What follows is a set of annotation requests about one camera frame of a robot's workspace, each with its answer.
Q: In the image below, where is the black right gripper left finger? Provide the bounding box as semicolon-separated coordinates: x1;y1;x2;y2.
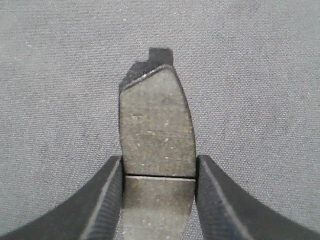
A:
1;156;124;240

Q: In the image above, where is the brake pad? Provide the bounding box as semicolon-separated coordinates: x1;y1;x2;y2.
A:
119;48;197;240

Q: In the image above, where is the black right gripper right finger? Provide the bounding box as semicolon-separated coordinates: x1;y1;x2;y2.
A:
196;155;320;240

